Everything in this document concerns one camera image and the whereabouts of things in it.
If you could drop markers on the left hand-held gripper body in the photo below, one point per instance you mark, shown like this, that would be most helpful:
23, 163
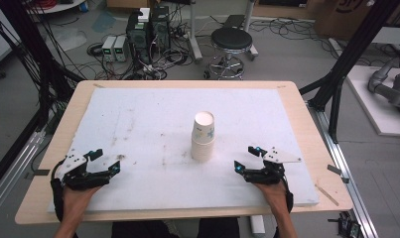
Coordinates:
71, 165

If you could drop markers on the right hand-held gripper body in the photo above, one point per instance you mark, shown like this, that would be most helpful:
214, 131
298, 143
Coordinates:
280, 157

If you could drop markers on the stack of white paper cups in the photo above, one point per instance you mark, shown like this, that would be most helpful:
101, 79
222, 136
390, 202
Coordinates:
203, 139

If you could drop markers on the person's left hand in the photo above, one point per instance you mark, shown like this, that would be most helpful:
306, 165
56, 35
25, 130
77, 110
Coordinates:
76, 200

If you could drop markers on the person's right hand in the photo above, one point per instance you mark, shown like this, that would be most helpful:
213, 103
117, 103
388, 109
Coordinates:
273, 195

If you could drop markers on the black tape strip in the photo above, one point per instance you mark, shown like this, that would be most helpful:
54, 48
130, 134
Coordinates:
334, 170
41, 172

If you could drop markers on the white foam mat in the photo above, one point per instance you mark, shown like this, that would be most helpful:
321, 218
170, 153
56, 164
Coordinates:
187, 185

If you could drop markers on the thin wooden stick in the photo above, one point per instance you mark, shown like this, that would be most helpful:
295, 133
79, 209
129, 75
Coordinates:
326, 195

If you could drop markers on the white table leg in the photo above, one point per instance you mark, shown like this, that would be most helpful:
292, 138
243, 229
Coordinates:
257, 226

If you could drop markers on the person's right leg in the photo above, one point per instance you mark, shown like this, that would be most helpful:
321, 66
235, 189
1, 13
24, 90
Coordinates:
219, 228

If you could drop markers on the person's leg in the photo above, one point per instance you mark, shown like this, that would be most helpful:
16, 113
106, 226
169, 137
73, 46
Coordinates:
141, 230
219, 228

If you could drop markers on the person's left leg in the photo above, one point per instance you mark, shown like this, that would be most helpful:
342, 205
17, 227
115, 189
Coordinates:
141, 230

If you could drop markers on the small black device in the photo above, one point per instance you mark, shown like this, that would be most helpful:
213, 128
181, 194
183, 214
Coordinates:
348, 226

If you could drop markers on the white platform board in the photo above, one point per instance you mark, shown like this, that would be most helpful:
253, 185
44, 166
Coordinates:
377, 115

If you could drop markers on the grey power supply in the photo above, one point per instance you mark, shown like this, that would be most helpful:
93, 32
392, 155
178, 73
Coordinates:
108, 48
120, 49

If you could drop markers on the black round stool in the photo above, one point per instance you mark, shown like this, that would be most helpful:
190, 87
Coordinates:
231, 39

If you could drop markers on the black computer tower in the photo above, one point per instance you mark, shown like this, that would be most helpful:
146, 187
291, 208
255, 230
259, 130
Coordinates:
161, 29
138, 39

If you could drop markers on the grey metal stand leg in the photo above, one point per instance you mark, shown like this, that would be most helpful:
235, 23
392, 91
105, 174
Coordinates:
250, 20
195, 39

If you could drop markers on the black flat pad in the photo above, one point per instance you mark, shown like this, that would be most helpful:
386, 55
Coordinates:
234, 21

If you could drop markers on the small white box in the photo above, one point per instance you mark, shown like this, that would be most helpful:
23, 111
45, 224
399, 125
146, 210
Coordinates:
144, 15

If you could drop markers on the round white table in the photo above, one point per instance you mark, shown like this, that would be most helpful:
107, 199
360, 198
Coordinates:
65, 7

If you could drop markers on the cardboard box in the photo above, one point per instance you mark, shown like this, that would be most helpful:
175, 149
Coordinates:
343, 16

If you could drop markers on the aluminium rail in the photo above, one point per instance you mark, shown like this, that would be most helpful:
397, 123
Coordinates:
12, 172
349, 188

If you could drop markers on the black metal frame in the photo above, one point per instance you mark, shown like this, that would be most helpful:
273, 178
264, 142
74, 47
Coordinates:
32, 56
349, 56

